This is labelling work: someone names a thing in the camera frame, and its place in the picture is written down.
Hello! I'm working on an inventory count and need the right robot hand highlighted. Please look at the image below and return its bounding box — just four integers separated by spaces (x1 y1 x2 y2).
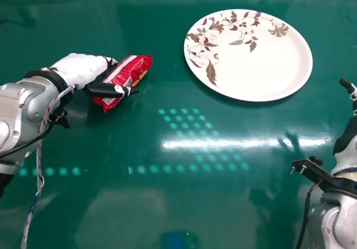
290 77 357 198

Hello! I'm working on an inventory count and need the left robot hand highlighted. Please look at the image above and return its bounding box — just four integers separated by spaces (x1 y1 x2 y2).
24 52 139 99

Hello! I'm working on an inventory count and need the red biscuit packet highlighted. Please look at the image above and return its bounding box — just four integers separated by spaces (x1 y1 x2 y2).
91 54 153 115

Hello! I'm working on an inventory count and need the white plate brown leaf pattern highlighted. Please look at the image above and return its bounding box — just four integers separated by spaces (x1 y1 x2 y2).
183 9 313 102

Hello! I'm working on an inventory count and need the black and red wrist cable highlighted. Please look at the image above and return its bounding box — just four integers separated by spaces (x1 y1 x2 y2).
295 180 327 249

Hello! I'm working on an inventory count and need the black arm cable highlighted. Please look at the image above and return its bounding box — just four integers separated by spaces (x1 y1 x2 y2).
0 119 58 159

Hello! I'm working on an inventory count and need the white braided cable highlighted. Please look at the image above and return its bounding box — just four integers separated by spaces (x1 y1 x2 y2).
20 84 78 249

